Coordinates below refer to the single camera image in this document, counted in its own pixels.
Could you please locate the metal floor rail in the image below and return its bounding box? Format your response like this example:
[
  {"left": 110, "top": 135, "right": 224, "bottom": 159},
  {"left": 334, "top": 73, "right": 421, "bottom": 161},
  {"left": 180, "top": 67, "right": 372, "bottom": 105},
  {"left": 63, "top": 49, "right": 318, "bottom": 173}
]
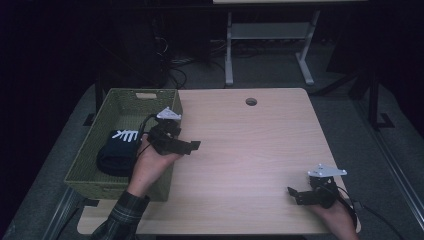
[
  {"left": 353, "top": 99, "right": 424, "bottom": 231},
  {"left": 41, "top": 186, "right": 84, "bottom": 240}
]

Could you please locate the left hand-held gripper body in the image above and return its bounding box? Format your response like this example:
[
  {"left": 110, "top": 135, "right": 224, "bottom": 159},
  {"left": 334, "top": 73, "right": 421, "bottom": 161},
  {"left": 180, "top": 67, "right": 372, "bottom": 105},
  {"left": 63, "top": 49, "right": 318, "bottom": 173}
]
[{"left": 147, "top": 106, "right": 183, "bottom": 156}]

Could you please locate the right hand-held gripper cable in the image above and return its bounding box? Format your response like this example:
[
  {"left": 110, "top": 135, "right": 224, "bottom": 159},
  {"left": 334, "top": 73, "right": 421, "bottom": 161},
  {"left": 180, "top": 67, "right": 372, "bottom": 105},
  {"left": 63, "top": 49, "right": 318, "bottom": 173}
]
[{"left": 334, "top": 184, "right": 359, "bottom": 228}]

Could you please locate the black floor cable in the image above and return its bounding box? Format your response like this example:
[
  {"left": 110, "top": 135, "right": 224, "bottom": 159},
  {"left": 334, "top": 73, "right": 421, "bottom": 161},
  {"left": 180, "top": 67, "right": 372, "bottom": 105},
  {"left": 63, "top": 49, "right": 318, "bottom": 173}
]
[{"left": 356, "top": 201, "right": 406, "bottom": 240}]

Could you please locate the green woven basket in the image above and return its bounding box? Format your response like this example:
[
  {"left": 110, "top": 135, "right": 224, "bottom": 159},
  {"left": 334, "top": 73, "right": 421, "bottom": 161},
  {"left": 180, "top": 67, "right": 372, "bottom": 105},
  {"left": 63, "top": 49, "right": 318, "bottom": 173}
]
[{"left": 63, "top": 87, "right": 184, "bottom": 202}]

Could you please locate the tangle of floor cables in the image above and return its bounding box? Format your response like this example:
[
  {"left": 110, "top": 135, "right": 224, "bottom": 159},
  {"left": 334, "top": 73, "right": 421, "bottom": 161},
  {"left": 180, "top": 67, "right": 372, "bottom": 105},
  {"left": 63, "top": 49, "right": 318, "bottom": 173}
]
[{"left": 151, "top": 16, "right": 231, "bottom": 89}]

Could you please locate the person's left hand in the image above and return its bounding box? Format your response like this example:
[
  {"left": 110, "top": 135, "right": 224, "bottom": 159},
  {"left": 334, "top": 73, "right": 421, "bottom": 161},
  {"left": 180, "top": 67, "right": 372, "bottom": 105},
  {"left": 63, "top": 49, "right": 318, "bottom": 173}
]
[{"left": 128, "top": 134, "right": 183, "bottom": 198}]

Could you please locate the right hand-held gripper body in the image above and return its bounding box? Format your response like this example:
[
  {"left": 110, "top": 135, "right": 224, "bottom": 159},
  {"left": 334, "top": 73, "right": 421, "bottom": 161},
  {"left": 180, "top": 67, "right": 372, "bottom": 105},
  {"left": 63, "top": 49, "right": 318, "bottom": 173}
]
[{"left": 307, "top": 163, "right": 348, "bottom": 210}]

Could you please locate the dark navy garment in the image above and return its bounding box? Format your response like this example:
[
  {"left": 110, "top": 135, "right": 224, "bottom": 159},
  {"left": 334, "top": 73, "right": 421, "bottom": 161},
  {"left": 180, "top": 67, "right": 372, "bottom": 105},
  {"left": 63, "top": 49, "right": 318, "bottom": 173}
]
[{"left": 96, "top": 129, "right": 144, "bottom": 178}]

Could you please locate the black metal stand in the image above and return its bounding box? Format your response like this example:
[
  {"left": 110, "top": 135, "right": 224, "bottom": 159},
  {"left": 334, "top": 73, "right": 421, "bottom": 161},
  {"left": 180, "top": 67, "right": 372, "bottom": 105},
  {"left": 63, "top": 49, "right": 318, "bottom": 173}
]
[{"left": 313, "top": 66, "right": 396, "bottom": 131}]

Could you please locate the white metal stand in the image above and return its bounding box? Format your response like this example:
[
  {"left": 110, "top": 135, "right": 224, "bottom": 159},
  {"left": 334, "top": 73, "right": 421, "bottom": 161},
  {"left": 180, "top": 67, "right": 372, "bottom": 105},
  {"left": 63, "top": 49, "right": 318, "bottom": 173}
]
[{"left": 224, "top": 9, "right": 321, "bottom": 87}]

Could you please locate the person's right hand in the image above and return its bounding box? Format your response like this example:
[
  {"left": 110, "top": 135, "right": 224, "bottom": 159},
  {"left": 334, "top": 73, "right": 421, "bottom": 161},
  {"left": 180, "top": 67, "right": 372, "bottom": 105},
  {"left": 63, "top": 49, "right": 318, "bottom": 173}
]
[{"left": 306, "top": 203, "right": 358, "bottom": 232}]

